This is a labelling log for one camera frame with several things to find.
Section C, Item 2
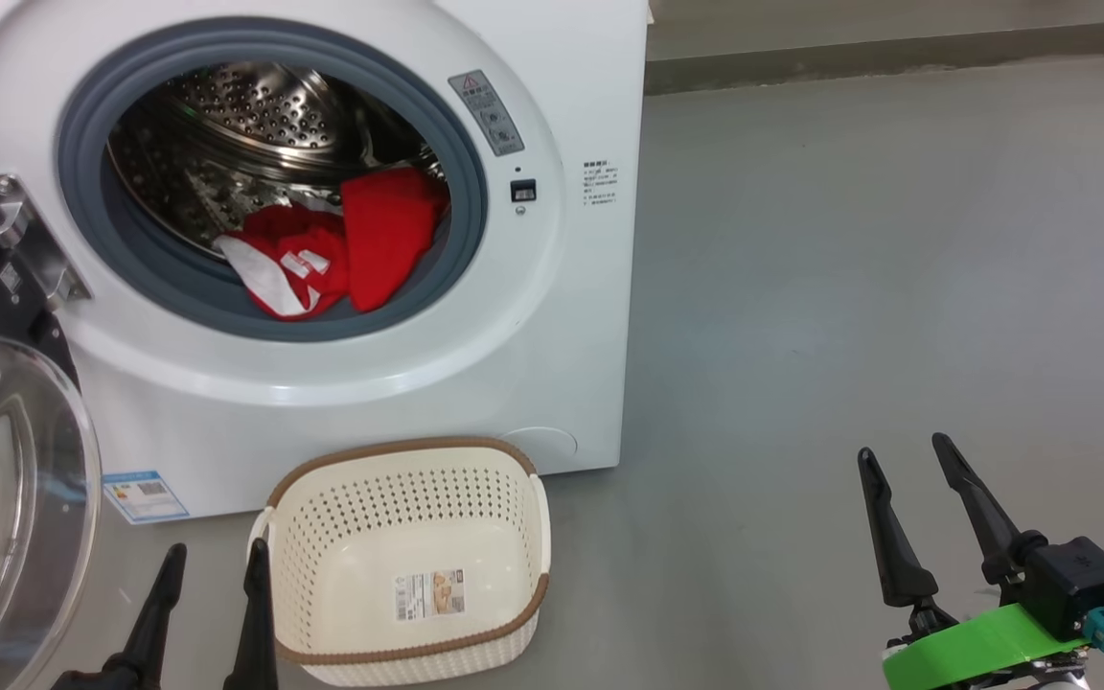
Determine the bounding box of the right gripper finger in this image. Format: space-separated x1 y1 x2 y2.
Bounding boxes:
857 448 939 610
931 433 1027 586

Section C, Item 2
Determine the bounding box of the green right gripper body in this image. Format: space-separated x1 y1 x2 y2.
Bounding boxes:
881 602 1104 690

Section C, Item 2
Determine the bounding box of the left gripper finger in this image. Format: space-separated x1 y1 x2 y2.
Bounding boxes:
223 539 279 690
102 543 188 690

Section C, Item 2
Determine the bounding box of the red and white garment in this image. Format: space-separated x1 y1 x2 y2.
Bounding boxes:
215 168 450 322

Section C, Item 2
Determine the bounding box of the cream basket with brown rim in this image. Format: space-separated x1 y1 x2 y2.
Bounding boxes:
247 437 553 687

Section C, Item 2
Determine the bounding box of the printed product label sticker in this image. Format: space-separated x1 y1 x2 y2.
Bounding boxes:
393 568 467 622

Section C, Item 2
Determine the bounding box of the white washing machine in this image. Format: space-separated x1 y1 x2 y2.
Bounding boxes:
0 0 650 523

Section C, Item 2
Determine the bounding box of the metal door hinge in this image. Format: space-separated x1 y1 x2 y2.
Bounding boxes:
0 174 93 310

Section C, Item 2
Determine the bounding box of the grey rubber door gasket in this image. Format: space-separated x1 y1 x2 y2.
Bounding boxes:
56 17 489 343

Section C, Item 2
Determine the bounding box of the steel washer drum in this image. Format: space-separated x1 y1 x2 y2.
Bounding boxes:
106 60 448 265

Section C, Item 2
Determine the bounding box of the blue energy label sticker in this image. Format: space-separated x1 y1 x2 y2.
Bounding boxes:
102 470 191 525

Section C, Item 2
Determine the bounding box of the round white filter cover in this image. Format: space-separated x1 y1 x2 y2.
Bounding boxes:
499 426 579 471

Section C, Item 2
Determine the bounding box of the grey warning sticker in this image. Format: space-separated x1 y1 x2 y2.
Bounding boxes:
448 69 525 157

